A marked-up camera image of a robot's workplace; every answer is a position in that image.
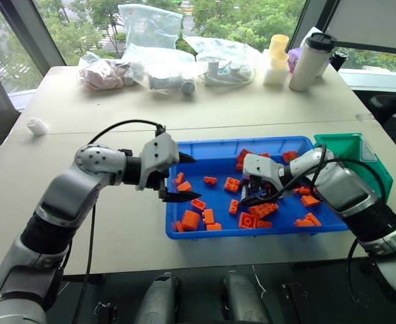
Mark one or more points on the orange building block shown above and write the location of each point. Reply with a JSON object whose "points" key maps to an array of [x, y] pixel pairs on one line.
{"points": [[190, 219], [242, 157], [198, 204], [184, 186], [234, 206], [247, 221], [302, 191], [264, 209], [214, 227], [264, 155], [307, 220], [179, 178], [290, 156], [210, 180], [232, 184], [209, 216], [178, 226], [264, 223], [310, 200]]}

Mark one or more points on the tall clear plastic bag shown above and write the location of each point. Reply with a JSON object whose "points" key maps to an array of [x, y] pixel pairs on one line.
{"points": [[150, 27]]}

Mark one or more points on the stacked yellow plastic cups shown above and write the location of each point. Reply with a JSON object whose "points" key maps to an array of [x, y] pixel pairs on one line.
{"points": [[277, 57]]}

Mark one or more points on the grey window blind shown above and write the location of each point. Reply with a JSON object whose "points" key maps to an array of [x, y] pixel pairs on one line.
{"points": [[370, 23]]}

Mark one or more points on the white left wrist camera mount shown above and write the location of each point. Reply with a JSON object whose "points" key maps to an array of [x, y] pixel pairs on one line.
{"points": [[159, 152]]}

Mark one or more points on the black metal bracket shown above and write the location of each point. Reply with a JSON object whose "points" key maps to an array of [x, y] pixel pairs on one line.
{"points": [[105, 312], [292, 300]]}

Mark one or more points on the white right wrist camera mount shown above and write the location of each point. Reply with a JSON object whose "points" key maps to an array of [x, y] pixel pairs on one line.
{"points": [[264, 167]]}

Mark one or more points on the purple box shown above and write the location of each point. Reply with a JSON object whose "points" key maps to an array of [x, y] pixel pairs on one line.
{"points": [[293, 59]]}

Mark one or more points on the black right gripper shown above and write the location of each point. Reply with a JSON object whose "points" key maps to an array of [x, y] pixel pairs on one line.
{"points": [[261, 186]]}

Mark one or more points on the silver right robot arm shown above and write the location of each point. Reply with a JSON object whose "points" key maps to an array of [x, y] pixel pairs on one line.
{"points": [[346, 189]]}

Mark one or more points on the grey rounded robot leg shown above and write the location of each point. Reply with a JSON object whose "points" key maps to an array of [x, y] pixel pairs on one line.
{"points": [[242, 300], [161, 300]]}

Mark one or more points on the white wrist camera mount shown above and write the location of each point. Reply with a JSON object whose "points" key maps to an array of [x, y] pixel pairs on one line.
{"points": [[264, 167], [159, 152]]}

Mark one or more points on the white tumbler with black lid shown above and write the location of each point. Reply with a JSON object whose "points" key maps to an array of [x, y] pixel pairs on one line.
{"points": [[307, 64]]}

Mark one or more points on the plastic bag with grey device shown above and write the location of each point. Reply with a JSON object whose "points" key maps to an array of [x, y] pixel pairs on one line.
{"points": [[171, 79]]}

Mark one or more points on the black can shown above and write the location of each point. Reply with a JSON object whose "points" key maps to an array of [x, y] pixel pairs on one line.
{"points": [[338, 60]]}

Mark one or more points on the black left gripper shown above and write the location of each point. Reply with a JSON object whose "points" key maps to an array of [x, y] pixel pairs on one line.
{"points": [[159, 182]]}

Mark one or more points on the blue plastic bin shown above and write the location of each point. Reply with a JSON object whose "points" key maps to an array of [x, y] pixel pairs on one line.
{"points": [[215, 199]]}

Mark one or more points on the plastic bag with pink items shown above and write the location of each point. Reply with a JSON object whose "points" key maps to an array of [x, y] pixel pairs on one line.
{"points": [[100, 74]]}

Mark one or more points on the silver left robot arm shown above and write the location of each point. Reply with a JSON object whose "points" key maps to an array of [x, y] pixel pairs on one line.
{"points": [[83, 182]]}

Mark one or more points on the green plastic bin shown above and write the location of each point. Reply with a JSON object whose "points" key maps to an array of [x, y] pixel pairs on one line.
{"points": [[357, 148]]}

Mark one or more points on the small white crumpled object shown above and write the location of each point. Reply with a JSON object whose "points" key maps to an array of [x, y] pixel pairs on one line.
{"points": [[36, 127]]}

